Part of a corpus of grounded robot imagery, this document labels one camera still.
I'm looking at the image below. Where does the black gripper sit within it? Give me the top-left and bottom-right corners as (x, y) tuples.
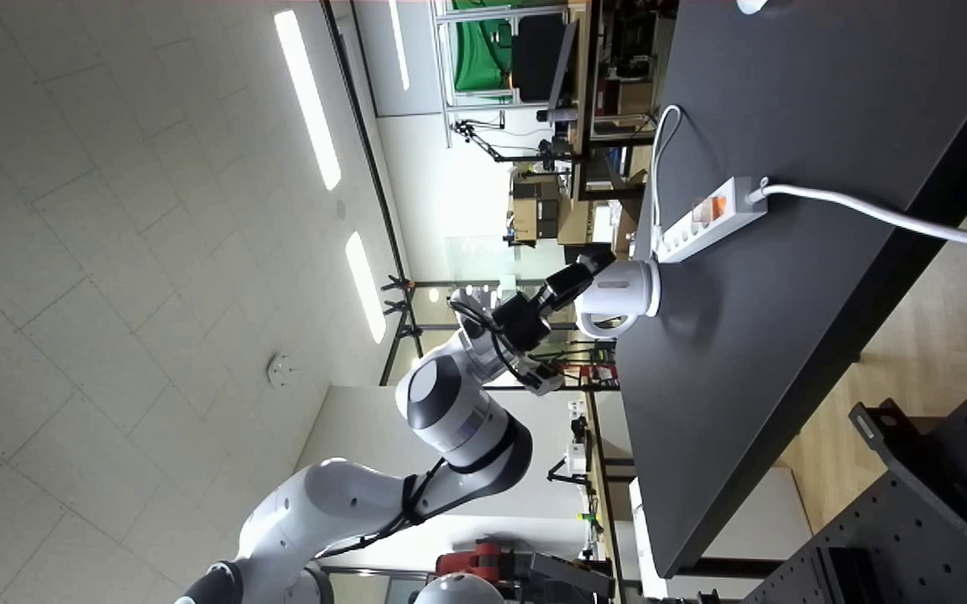
(494, 252), (613, 353)

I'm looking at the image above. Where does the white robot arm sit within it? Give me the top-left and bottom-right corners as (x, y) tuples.
(170, 262), (602, 604)

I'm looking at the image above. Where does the white electric kettle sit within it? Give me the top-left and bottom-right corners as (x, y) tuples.
(574, 259), (660, 343)

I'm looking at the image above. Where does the wooden background workbench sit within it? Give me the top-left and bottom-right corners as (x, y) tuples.
(512, 0), (680, 245)

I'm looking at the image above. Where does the white extension cord power strip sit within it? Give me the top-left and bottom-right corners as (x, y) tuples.
(651, 178), (765, 267)

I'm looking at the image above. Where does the white kettle cord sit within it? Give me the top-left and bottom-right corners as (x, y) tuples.
(643, 100), (687, 256)

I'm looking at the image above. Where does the white power strip cable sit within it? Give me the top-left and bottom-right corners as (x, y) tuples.
(749, 181), (967, 259)

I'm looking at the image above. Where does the black perforated mount stand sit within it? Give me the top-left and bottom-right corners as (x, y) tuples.
(744, 400), (967, 604)

